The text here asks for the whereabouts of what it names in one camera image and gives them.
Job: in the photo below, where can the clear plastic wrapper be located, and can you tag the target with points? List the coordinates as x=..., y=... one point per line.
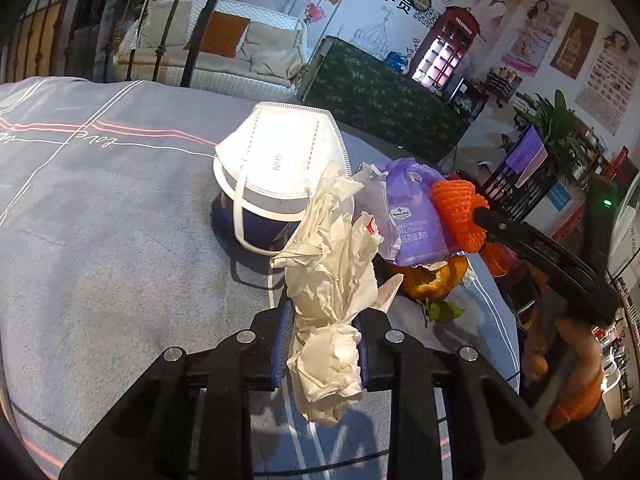
x=370, y=195

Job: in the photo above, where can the blue sign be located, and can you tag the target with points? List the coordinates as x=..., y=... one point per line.
x=558, y=196

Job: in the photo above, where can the beige cushion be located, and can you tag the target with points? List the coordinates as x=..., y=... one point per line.
x=275, y=47
x=162, y=25

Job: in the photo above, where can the grey striped blanket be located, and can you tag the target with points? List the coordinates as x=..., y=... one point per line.
x=115, y=240

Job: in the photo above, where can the person's right forearm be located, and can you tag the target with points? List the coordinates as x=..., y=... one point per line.
x=580, y=410

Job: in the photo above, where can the black display shelf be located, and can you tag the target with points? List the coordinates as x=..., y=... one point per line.
x=465, y=97

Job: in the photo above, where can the orange foam fruit net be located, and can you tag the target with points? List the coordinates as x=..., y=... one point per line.
x=452, y=205

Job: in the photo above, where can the black metal bed frame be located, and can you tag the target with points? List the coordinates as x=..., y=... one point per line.
x=192, y=60

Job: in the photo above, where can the brown wall poster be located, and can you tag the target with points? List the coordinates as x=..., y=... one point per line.
x=574, y=45

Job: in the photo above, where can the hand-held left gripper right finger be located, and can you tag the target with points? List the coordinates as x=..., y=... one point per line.
x=364, y=357

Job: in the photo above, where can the white wicker sofa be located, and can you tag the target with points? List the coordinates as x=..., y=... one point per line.
x=210, y=67

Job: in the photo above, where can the wooden door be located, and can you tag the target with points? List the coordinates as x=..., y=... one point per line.
x=40, y=40

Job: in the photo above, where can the orange cushion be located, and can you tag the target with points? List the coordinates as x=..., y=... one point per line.
x=217, y=35

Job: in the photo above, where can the green leaf with stem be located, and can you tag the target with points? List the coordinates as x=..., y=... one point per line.
x=442, y=311

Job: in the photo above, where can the blue bag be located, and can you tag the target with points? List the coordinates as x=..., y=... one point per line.
x=396, y=61

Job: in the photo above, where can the purple tissue packet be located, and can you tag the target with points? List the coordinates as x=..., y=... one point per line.
x=415, y=210

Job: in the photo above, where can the dark blue container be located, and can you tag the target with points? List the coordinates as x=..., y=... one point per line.
x=265, y=232

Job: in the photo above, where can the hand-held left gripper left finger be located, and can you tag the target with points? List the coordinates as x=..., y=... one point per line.
x=282, y=347

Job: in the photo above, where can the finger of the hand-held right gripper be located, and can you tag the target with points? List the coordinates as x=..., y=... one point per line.
x=540, y=250

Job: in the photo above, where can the black metal rack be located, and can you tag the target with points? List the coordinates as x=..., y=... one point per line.
x=505, y=192

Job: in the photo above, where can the purple towel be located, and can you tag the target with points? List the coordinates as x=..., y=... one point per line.
x=525, y=155

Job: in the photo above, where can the red phone booth cabinet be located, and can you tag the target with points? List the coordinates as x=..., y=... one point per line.
x=445, y=45

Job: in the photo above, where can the orange peel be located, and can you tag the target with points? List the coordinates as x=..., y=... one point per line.
x=430, y=280

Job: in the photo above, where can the white tissue paper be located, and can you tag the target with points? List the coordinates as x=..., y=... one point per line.
x=325, y=270

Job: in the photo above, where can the person's right hand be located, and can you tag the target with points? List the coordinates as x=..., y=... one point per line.
x=575, y=345

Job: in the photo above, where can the large wall banner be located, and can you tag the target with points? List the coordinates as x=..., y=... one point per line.
x=390, y=10

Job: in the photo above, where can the green potted plant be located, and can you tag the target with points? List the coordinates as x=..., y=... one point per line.
x=552, y=120

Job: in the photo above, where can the green patterned cloth table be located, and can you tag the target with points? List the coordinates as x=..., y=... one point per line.
x=380, y=95

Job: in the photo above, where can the white face mask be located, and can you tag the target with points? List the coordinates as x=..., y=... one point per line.
x=280, y=150

